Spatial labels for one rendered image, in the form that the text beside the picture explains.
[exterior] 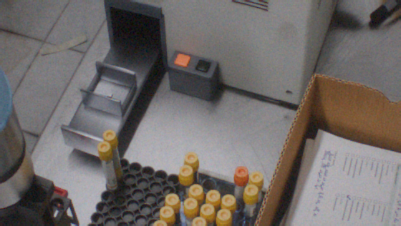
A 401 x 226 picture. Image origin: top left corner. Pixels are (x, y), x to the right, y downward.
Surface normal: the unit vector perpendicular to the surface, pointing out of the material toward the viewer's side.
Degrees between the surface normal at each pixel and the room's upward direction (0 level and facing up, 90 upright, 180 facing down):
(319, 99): 89
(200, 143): 0
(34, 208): 0
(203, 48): 90
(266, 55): 90
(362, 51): 0
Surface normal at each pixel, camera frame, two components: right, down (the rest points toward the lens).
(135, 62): -0.02, -0.60
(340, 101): -0.31, 0.75
